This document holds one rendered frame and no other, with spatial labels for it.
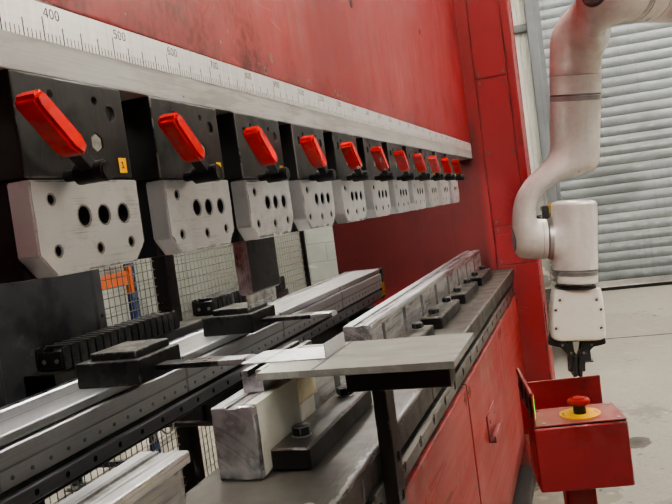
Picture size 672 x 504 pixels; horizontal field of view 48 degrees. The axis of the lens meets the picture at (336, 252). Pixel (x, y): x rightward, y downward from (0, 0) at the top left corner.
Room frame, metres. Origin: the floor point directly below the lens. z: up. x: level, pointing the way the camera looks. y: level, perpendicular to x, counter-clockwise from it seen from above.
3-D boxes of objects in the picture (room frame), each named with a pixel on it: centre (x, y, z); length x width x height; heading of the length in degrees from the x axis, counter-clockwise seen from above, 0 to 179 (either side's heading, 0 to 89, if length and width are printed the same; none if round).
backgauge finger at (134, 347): (1.14, 0.27, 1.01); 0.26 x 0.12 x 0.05; 72
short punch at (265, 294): (1.08, 0.11, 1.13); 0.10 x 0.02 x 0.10; 162
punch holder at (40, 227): (0.67, 0.25, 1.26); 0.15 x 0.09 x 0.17; 162
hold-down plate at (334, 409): (1.10, 0.05, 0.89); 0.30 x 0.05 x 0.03; 162
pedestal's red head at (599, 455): (1.39, -0.39, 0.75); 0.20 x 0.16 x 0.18; 173
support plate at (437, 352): (1.03, -0.03, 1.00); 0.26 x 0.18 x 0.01; 72
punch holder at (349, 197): (1.43, -0.01, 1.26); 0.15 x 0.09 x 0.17; 162
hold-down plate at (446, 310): (2.01, -0.26, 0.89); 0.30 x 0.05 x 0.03; 162
